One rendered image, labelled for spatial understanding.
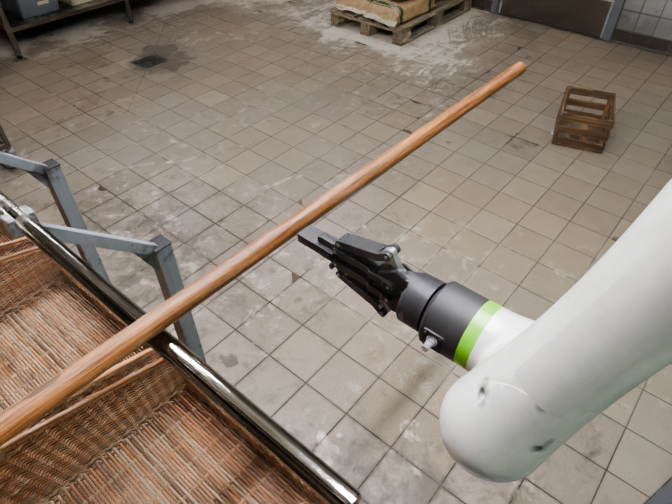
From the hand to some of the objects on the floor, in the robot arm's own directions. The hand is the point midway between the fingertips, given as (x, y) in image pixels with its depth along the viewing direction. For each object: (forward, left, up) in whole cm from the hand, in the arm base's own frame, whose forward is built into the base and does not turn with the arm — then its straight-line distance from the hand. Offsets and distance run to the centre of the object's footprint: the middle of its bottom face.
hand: (320, 242), depth 77 cm
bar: (+36, +14, -119) cm, 125 cm away
